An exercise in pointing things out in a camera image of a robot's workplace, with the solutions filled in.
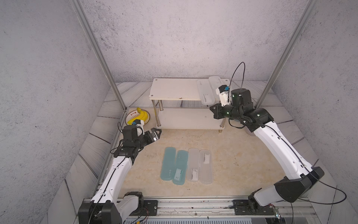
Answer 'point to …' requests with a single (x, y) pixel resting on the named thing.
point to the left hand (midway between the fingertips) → (158, 133)
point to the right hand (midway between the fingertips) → (211, 107)
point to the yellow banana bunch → (142, 115)
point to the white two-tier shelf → (179, 89)
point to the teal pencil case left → (168, 164)
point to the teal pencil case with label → (180, 168)
